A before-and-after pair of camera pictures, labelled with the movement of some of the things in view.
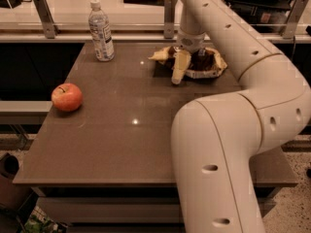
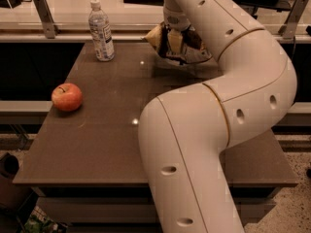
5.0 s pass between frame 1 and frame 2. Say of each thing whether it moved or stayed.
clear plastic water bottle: stayed
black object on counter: stayed
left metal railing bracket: stayed
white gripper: moved
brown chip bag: moved
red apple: stayed
